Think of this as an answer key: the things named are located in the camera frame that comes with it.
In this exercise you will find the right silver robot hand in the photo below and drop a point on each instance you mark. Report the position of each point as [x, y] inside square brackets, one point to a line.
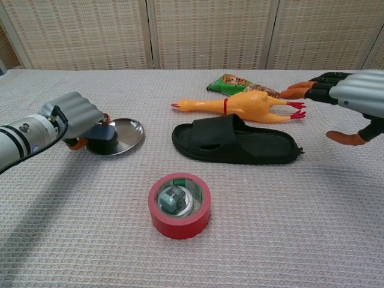
[360, 90]

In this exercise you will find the red tape roll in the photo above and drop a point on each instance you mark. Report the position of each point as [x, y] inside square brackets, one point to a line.
[180, 229]

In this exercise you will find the beige woven tablecloth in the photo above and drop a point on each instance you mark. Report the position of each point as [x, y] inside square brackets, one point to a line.
[75, 225]

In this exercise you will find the yellow rubber chicken toy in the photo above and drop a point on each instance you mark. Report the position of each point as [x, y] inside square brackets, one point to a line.
[246, 105]

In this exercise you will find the small blue-grey plastic box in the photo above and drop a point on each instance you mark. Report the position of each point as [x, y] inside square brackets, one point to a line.
[168, 204]

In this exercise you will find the woven folding screen panel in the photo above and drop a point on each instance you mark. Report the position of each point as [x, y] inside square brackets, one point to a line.
[210, 33]
[81, 33]
[321, 33]
[378, 57]

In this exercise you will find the round stainless steel plate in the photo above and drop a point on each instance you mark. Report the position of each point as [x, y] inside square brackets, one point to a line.
[129, 132]

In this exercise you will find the brown woven screen panel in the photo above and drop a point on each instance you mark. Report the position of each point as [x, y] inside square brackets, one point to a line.
[7, 48]

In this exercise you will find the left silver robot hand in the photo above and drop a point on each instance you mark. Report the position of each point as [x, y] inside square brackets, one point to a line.
[78, 111]

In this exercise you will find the green snack bag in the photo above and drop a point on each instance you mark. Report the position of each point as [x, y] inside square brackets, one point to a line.
[228, 82]

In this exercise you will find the black rubber slipper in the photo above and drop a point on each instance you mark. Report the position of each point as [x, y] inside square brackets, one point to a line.
[219, 135]

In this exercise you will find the grey blue brush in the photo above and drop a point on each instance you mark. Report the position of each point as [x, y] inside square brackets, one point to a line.
[103, 132]

